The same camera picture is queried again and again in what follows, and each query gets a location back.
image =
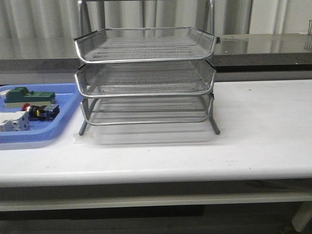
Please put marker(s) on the clear tape patch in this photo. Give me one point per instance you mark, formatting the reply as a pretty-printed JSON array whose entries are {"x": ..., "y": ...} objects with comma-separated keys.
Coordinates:
[{"x": 86, "y": 138}]

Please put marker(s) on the red emergency stop button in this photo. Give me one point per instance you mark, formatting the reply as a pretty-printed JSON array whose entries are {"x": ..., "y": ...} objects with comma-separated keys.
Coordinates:
[{"x": 42, "y": 113}]

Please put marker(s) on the blue plastic tray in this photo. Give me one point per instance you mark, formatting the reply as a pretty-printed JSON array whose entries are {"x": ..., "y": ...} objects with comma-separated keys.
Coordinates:
[{"x": 68, "y": 99}]

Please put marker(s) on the silver mesh tray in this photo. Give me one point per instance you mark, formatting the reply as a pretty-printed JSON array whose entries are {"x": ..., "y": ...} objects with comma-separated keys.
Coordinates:
[
  {"x": 167, "y": 78},
  {"x": 122, "y": 45},
  {"x": 146, "y": 110}
]

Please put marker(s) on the grey stone counter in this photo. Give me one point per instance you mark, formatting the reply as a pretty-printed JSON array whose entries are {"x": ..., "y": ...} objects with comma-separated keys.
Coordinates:
[{"x": 246, "y": 57}]

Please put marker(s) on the white circuit breaker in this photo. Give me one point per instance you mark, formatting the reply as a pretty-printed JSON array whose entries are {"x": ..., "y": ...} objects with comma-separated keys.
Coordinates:
[{"x": 16, "y": 121}]

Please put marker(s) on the green electrical module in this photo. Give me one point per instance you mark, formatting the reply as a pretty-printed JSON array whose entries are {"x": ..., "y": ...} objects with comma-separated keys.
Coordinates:
[{"x": 17, "y": 97}]

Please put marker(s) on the white table leg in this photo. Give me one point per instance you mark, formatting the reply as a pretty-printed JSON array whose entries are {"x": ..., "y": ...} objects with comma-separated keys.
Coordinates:
[{"x": 302, "y": 216}]

